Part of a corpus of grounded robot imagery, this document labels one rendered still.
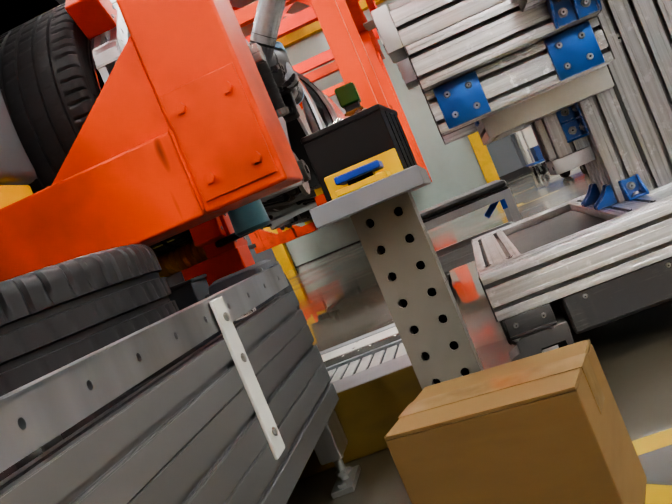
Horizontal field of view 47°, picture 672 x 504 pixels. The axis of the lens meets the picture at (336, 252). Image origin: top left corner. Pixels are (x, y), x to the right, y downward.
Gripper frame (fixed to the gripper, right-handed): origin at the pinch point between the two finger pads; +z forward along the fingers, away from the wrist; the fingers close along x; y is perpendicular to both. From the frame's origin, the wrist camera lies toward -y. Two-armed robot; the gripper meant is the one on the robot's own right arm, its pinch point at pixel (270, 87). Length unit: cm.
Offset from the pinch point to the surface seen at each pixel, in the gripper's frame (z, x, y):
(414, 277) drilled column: 83, 24, -54
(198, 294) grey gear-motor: 52, -23, -44
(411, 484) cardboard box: 124, 18, -71
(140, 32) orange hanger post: 76, -5, 3
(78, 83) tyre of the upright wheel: 49, -30, 8
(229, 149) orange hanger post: 77, 2, -22
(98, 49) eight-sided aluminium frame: 43, -25, 15
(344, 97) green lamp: 57, 22, -19
